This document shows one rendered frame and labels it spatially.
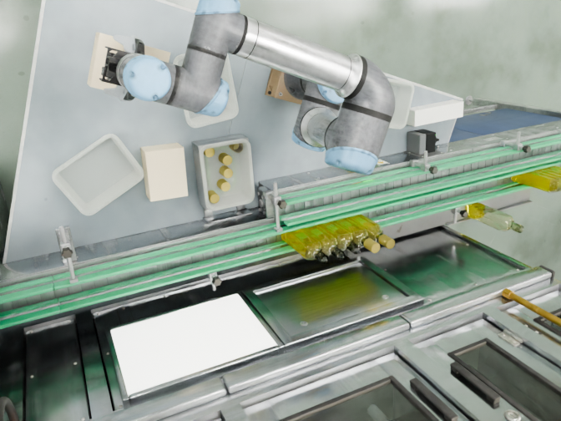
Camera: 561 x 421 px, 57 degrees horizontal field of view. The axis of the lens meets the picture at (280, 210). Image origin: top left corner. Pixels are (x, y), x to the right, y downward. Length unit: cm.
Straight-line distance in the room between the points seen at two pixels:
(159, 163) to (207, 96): 68
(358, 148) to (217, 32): 39
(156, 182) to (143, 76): 75
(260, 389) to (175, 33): 106
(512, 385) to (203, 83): 102
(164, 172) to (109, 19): 47
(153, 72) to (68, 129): 76
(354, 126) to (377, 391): 65
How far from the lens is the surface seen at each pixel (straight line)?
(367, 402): 133
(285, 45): 104
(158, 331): 157
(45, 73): 163
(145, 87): 94
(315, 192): 175
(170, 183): 166
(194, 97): 98
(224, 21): 99
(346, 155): 114
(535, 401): 142
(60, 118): 165
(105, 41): 126
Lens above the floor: 238
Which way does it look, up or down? 59 degrees down
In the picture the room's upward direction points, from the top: 126 degrees clockwise
